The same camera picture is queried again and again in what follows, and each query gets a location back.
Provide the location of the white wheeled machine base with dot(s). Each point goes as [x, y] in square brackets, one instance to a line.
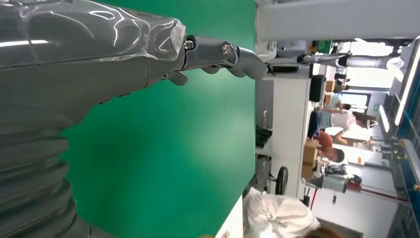
[290, 115]

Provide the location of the black monitor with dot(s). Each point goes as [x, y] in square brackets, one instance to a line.
[316, 88]

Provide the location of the person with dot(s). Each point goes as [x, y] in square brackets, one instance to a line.
[336, 101]
[328, 148]
[279, 213]
[344, 121]

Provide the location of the brown cardboard box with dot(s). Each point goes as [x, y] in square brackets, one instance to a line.
[310, 151]
[307, 170]

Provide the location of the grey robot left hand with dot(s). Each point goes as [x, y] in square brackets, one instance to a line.
[82, 56]

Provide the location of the grey background machine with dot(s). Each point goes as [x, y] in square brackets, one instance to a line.
[334, 183]

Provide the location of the black wheel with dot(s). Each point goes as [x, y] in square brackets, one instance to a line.
[282, 180]

